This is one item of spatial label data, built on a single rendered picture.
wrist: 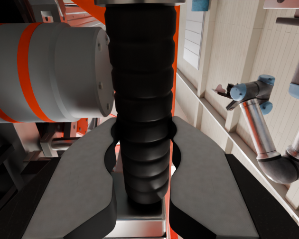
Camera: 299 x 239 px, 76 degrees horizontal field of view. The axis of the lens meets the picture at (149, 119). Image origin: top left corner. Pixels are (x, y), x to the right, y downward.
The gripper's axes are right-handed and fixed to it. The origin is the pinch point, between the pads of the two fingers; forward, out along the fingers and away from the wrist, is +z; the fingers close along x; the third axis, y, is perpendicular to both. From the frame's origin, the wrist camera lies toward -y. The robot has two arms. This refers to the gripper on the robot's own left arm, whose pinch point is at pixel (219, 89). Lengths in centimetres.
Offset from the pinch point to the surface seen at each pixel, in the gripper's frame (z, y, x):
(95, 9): -23, 36, 81
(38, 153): -62, 13, 97
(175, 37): -34, 31, 57
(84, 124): -38, 4, 87
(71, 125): -45, 8, 91
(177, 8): -34, 39, 58
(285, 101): 150, -87, -335
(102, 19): -24, 34, 79
